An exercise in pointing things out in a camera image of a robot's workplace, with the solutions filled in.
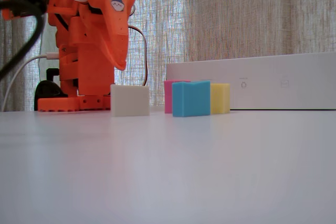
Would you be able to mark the pink foam cuboid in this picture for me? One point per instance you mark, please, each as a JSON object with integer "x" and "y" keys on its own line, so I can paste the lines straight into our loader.
{"x": 168, "y": 98}

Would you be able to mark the white rectangular bin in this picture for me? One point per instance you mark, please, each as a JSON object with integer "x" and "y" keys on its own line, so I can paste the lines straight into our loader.
{"x": 262, "y": 90}

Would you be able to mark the yellow foam cuboid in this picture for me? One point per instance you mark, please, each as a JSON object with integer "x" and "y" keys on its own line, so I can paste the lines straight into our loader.
{"x": 220, "y": 98}

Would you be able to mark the orange gripper black servo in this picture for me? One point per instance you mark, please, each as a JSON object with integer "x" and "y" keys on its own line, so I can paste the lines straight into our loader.
{"x": 113, "y": 11}

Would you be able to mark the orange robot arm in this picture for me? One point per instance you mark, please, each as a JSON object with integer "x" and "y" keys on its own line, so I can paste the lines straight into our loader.
{"x": 89, "y": 77}

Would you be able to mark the black table clamp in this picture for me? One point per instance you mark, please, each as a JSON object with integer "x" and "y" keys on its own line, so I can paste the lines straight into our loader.
{"x": 48, "y": 90}

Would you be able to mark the blue foam cuboid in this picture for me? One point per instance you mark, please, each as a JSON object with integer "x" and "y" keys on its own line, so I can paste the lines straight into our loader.
{"x": 191, "y": 99}

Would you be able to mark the white foam cuboid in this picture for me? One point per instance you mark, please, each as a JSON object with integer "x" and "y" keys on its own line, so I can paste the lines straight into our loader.
{"x": 130, "y": 100}

